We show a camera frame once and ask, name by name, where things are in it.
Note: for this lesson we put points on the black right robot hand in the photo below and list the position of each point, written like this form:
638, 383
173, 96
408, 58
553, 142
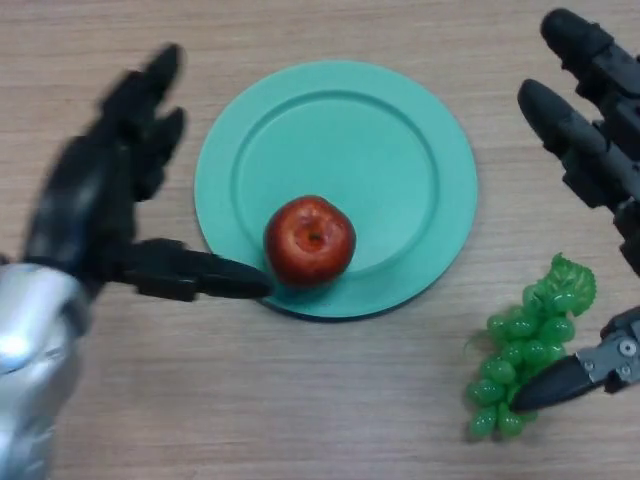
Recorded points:
600, 145

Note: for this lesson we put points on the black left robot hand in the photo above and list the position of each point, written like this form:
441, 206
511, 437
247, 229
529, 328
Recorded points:
85, 200

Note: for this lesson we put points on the red apple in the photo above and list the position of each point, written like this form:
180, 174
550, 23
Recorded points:
310, 245

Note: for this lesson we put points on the green round plate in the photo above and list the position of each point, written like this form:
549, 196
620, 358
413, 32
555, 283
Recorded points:
350, 140

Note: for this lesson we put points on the green grape bunch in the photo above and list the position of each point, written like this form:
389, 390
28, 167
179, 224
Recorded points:
525, 345

